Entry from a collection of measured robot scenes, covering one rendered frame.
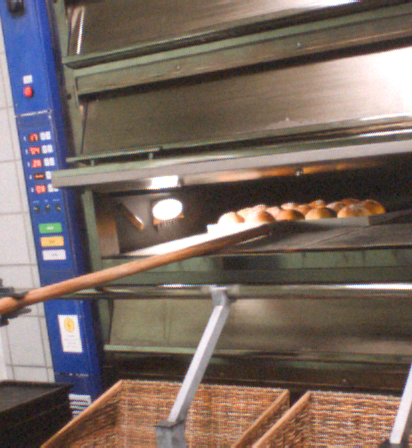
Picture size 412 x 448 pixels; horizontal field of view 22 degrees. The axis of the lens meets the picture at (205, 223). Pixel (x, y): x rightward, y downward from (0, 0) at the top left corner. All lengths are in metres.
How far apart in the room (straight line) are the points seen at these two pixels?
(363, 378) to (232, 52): 0.82
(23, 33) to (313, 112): 0.94
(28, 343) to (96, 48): 0.93
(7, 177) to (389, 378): 1.30
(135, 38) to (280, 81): 0.43
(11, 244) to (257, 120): 0.98
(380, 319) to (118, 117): 0.89
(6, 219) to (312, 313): 1.06
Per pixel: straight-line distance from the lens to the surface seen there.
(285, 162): 2.27
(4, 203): 3.14
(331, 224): 2.89
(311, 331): 2.49
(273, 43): 2.46
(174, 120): 2.64
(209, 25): 2.52
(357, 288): 1.96
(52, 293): 2.28
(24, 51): 2.96
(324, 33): 2.38
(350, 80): 2.36
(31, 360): 3.18
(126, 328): 2.86
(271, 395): 2.57
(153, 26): 2.66
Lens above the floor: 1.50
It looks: 5 degrees down
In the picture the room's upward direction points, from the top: 8 degrees counter-clockwise
